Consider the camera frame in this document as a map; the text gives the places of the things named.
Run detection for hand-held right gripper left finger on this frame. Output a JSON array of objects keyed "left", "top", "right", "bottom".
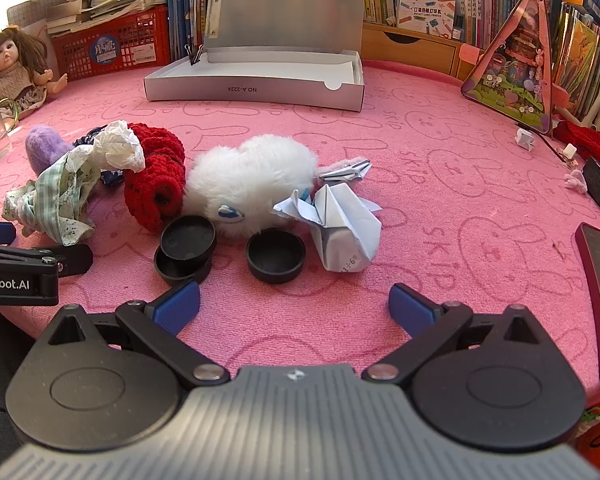
[{"left": 42, "top": 280, "right": 231, "bottom": 388}]

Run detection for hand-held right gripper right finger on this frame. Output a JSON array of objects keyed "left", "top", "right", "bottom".
[{"left": 362, "top": 282, "right": 548, "bottom": 386}]

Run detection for green checked cloth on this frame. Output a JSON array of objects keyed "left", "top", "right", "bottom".
[{"left": 1, "top": 152, "right": 103, "bottom": 247}]

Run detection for navy floral cloth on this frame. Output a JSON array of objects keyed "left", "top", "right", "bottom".
[{"left": 72, "top": 125, "right": 128, "bottom": 187}]

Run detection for purple plush toy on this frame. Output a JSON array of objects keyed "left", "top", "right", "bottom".
[{"left": 25, "top": 125, "right": 76, "bottom": 176}]

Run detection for large white paper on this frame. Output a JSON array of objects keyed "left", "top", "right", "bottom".
[{"left": 272, "top": 183, "right": 383, "bottom": 273}]

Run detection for red knitted pouch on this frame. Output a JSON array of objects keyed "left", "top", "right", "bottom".
[{"left": 124, "top": 122, "right": 187, "bottom": 235}]

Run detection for white cloth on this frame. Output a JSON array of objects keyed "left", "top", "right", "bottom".
[{"left": 65, "top": 120, "right": 146, "bottom": 176}]

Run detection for white fluffy plush toy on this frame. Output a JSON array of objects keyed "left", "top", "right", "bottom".
[{"left": 182, "top": 134, "right": 320, "bottom": 238}]

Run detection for small grey paper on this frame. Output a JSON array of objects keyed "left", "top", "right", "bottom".
[{"left": 317, "top": 158, "right": 372, "bottom": 182}]

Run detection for silver cardboard box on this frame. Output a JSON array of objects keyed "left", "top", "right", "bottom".
[{"left": 144, "top": 0, "right": 366, "bottom": 112}]

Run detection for pink bunny-print blanket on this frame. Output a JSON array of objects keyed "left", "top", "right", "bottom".
[{"left": 0, "top": 57, "right": 600, "bottom": 411}]

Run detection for brown-haired doll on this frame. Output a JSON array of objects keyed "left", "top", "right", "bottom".
[{"left": 0, "top": 25, "right": 68, "bottom": 121}]

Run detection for grey grid board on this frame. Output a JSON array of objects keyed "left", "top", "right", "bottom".
[{"left": 6, "top": 0, "right": 51, "bottom": 28}]

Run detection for red plastic crate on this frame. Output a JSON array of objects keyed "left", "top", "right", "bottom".
[{"left": 50, "top": 4, "right": 172, "bottom": 82}]

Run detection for red knitted cloth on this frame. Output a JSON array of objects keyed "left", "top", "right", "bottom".
[{"left": 552, "top": 120, "right": 600, "bottom": 173}]

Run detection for wooden drawer unit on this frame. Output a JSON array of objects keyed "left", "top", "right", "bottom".
[{"left": 361, "top": 21, "right": 463, "bottom": 78}]

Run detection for pink triangular toy house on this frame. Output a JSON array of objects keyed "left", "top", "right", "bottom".
[{"left": 455, "top": 0, "right": 563, "bottom": 136}]

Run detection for row of upright books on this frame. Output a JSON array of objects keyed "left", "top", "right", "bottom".
[{"left": 166, "top": 0, "right": 541, "bottom": 56}]

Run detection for colourful printed carton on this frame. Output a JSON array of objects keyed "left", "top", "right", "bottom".
[{"left": 396, "top": 0, "right": 456, "bottom": 36}]

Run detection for leaning thin picture books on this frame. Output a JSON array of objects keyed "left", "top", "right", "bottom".
[{"left": 555, "top": 0, "right": 600, "bottom": 116}]

